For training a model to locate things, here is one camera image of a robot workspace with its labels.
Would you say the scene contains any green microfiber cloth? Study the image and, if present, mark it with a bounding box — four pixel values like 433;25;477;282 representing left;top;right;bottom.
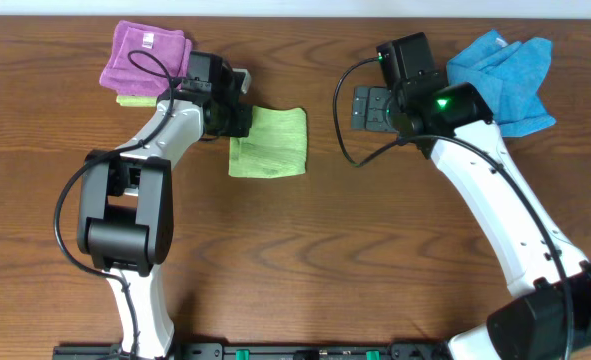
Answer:
228;106;308;179

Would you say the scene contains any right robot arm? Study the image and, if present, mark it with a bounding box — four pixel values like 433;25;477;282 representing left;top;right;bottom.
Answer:
351;83;591;359

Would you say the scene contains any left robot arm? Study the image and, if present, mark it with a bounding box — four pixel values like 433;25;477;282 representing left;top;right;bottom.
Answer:
75;54;252;359

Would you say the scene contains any purple folded cloth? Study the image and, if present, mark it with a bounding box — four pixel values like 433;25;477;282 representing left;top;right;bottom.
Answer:
99;20;193;97

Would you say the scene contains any light green folded cloth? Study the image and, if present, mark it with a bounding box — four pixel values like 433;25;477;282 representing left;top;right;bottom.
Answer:
116;95;157;107

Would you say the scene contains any blue crumpled cloth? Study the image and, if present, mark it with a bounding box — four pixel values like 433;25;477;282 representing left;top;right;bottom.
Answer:
446;30;556;138

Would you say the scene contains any right black cable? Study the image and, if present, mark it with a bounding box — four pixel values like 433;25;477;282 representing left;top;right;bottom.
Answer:
331;56;576;360

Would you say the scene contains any black cable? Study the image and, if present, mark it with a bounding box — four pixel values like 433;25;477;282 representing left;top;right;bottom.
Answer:
331;56;576;360
53;49;186;360

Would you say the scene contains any left black cable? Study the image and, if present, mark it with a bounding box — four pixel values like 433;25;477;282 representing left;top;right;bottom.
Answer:
53;49;186;360

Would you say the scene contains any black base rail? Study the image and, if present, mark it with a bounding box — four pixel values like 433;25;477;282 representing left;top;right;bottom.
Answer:
51;341;454;360

